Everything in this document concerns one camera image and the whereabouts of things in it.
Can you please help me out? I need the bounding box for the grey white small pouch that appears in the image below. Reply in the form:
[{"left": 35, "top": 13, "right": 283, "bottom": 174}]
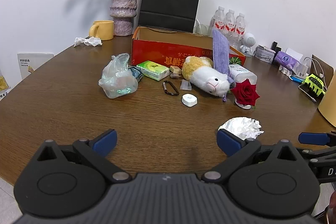
[{"left": 254, "top": 45, "right": 276, "bottom": 64}]

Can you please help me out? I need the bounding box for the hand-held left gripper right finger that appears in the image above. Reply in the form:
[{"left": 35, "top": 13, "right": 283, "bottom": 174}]
[{"left": 202, "top": 129, "right": 303, "bottom": 183}]

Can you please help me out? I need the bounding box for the brown cardboard sheet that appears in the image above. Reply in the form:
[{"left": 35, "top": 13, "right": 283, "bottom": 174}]
[{"left": 311, "top": 54, "right": 334, "bottom": 88}]

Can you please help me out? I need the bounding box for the red cardboard box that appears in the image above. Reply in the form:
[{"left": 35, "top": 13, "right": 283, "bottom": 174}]
[{"left": 130, "top": 26, "right": 247, "bottom": 75}]

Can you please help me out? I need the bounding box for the purple knitted cloth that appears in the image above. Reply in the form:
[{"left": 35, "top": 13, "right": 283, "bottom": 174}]
[{"left": 212, "top": 28, "right": 234, "bottom": 86}]

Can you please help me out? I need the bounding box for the white charger with cable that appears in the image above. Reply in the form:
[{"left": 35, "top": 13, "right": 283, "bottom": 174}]
[{"left": 292, "top": 57, "right": 326, "bottom": 77}]

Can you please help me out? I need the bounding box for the tan paper cylinder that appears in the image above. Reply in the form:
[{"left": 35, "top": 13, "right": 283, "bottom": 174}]
[{"left": 317, "top": 88, "right": 336, "bottom": 128}]

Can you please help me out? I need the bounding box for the clear plastic bag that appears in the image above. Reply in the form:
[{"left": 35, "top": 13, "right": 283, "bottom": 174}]
[{"left": 98, "top": 54, "right": 139, "bottom": 99}]

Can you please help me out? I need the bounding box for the white printed sign card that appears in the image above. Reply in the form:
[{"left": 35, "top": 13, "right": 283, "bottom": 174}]
[{"left": 17, "top": 52, "right": 54, "bottom": 80}]

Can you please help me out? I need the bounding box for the green tissue packet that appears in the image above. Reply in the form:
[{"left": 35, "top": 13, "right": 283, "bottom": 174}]
[{"left": 136, "top": 60, "right": 171, "bottom": 81}]

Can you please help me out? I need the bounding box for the white robot figurine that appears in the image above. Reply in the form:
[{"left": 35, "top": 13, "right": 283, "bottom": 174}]
[{"left": 240, "top": 32, "right": 257, "bottom": 58}]

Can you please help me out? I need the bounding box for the pink textured ceramic vase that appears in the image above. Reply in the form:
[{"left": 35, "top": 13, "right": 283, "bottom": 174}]
[{"left": 109, "top": 0, "right": 139, "bottom": 37}]

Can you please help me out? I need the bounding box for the yellow ceramic mug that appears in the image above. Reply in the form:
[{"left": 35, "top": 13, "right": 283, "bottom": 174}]
[{"left": 89, "top": 20, "right": 115, "bottom": 41}]

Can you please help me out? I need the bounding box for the purple tissue pack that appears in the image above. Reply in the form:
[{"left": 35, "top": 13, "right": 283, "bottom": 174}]
[{"left": 274, "top": 50, "right": 300, "bottom": 71}]

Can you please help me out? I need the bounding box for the dark blue snack packet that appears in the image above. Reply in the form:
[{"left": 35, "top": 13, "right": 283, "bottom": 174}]
[{"left": 130, "top": 68, "right": 144, "bottom": 82}]

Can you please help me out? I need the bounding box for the yellow white plush toy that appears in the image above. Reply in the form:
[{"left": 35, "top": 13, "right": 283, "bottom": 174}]
[{"left": 182, "top": 56, "right": 232, "bottom": 98}]

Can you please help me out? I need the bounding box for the yellow black glove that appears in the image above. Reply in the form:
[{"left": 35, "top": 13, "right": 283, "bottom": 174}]
[{"left": 301, "top": 73, "right": 327, "bottom": 99}]

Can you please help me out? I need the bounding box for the colourful snack display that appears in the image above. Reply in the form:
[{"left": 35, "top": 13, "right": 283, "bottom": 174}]
[{"left": 0, "top": 69, "right": 11, "bottom": 102}]

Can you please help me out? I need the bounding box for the clear glass cup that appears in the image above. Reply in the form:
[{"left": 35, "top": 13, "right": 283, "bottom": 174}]
[{"left": 193, "top": 18, "right": 214, "bottom": 37}]

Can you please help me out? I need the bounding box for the red artificial rose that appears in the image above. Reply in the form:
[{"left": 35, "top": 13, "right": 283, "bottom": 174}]
[{"left": 231, "top": 79, "right": 260, "bottom": 110}]

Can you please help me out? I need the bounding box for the clear water bottle red label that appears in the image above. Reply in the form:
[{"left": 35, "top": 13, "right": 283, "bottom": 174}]
[
  {"left": 224, "top": 9, "right": 236, "bottom": 46},
  {"left": 209, "top": 6, "right": 227, "bottom": 35},
  {"left": 234, "top": 13, "right": 247, "bottom": 43}
]

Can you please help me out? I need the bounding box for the dark metal carabiner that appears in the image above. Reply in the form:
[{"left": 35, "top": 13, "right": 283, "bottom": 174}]
[{"left": 162, "top": 80, "right": 180, "bottom": 97}]

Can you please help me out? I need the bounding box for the crumpled white tissue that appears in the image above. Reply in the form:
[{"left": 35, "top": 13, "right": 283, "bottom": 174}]
[{"left": 74, "top": 36, "right": 103, "bottom": 48}]

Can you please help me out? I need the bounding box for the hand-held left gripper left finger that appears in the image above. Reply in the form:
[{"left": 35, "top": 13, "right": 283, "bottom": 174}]
[{"left": 37, "top": 129, "right": 132, "bottom": 183}]

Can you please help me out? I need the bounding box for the beige candy wrapper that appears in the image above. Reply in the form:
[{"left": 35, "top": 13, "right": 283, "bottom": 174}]
[{"left": 169, "top": 65, "right": 182, "bottom": 80}]

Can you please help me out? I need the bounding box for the clear candy wrapper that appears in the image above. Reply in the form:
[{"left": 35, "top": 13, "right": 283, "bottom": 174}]
[{"left": 180, "top": 79, "right": 194, "bottom": 91}]

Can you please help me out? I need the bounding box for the small white plastic device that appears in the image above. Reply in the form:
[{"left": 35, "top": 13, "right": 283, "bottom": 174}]
[{"left": 181, "top": 93, "right": 197, "bottom": 106}]

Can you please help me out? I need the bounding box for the crumpled white paper ball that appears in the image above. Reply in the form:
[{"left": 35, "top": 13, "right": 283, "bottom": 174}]
[{"left": 218, "top": 117, "right": 265, "bottom": 140}]

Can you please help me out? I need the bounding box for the white wet wipes pack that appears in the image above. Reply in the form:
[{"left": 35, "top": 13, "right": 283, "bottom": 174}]
[{"left": 228, "top": 64, "right": 258, "bottom": 88}]

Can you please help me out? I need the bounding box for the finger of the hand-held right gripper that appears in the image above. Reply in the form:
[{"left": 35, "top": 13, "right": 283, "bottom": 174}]
[{"left": 298, "top": 131, "right": 336, "bottom": 147}]

